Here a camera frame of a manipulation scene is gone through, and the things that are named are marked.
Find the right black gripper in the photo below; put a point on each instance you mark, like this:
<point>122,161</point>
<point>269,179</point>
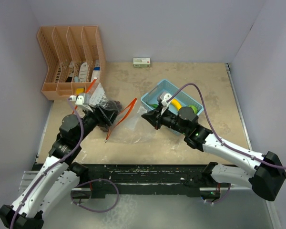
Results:
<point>154,118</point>

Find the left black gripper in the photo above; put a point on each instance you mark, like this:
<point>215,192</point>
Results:
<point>103,116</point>

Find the red grape bunch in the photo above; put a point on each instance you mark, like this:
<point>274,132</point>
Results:
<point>109,107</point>

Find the clear orange-zip bag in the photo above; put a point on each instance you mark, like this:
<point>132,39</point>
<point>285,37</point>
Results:
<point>98,95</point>

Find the yellow banana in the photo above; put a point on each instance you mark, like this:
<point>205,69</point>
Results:
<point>176,104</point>

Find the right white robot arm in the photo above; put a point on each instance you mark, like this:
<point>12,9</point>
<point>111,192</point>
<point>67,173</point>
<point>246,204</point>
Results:
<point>263,173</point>

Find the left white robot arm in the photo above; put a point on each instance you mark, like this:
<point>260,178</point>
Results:
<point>59,173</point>

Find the green chili pepper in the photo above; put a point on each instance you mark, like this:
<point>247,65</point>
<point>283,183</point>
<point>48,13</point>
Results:
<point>153,105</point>

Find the light blue plastic basket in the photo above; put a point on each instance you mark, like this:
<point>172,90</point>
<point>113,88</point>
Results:
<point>151,99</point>

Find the yellow block in organizer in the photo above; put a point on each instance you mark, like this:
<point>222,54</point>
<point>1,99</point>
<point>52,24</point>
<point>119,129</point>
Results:
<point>80,90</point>

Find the blue white box in organizer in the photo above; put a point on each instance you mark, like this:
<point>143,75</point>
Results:
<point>96,73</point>

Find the white tube in organizer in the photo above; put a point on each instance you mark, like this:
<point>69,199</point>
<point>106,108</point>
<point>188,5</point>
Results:
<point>83,72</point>

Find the small white green box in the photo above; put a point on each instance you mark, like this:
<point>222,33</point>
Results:
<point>141,62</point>

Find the orange desk file organizer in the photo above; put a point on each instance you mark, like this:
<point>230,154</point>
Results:
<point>64,49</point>

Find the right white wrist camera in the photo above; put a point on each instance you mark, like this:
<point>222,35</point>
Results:
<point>163,99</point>

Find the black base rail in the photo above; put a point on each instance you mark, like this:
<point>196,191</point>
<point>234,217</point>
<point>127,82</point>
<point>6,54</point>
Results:
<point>189,180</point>

